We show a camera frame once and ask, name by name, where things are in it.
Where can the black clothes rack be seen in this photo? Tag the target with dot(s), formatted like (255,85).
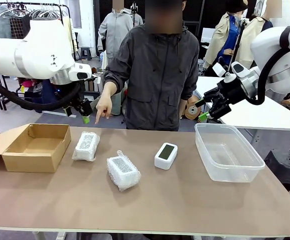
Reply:
(47,4)

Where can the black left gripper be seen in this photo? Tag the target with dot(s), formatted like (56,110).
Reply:
(85,105)

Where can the mannequin in beige cape, navy shirt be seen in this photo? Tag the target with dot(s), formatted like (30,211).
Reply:
(247,37)

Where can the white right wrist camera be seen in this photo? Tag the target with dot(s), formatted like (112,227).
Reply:
(218,68)

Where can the clear plastic container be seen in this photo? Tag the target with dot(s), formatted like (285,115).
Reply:
(235,175)

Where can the mannequin in beige coat, black hat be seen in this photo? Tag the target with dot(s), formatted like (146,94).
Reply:
(220,37)

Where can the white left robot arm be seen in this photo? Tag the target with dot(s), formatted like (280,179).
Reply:
(35,50)

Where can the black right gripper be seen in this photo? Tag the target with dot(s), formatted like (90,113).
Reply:
(232,91)

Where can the bubble-wrapped white clock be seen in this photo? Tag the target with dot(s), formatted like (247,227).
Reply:
(85,147)

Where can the person in dark jacket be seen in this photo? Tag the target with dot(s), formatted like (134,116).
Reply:
(155,75)

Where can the brown cardboard box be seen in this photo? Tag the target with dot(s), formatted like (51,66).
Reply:
(35,162)

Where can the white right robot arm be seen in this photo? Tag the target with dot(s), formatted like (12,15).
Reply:
(280,50)

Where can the mannequin in grey hoodie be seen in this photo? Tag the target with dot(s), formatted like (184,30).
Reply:
(115,30)

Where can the white table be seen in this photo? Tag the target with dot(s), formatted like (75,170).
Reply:
(260,117)

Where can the white display panel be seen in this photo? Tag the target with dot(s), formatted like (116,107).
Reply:
(207,35)

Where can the grey step stool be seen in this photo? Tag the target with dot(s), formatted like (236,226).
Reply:
(85,52)

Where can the unwrapped white digital clock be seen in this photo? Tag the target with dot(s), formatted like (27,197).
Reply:
(165,162)

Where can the bubble-wrapped clock with wrap tail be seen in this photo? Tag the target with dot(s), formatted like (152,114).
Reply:
(122,172)

